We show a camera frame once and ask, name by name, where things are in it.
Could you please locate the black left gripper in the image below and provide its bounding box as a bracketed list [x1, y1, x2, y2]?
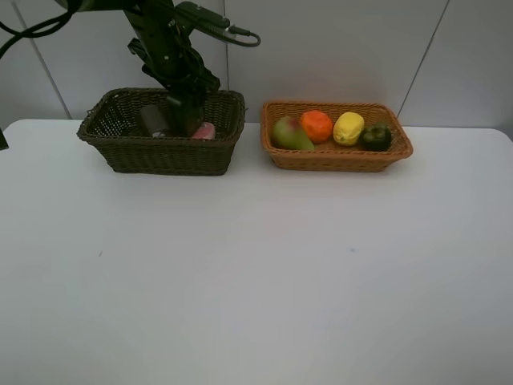
[127, 15, 220, 137]

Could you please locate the pink lotion bottle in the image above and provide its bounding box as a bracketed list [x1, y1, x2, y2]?
[191, 122, 216, 140]

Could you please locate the dark green pump bottle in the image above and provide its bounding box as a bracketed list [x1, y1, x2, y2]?
[139, 104, 170, 138]

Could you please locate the green red pear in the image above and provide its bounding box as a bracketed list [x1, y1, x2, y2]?
[270, 116, 315, 151]

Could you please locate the orange mandarin fruit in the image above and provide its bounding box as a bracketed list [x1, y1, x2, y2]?
[300, 110, 333, 144]

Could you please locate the yellow lemon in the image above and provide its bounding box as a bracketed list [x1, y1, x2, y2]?
[333, 111, 365, 146]

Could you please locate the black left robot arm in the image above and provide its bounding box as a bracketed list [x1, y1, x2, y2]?
[58, 1, 220, 137]

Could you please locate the dark brown wicker basket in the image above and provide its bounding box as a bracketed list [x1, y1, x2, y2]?
[77, 88, 245, 176]

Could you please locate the orange wicker basket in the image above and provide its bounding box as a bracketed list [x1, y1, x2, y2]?
[261, 100, 413, 172]

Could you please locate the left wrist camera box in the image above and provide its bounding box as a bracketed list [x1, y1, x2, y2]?
[175, 1, 231, 40]

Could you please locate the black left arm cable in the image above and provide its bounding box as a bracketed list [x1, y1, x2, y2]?
[0, 0, 81, 57]

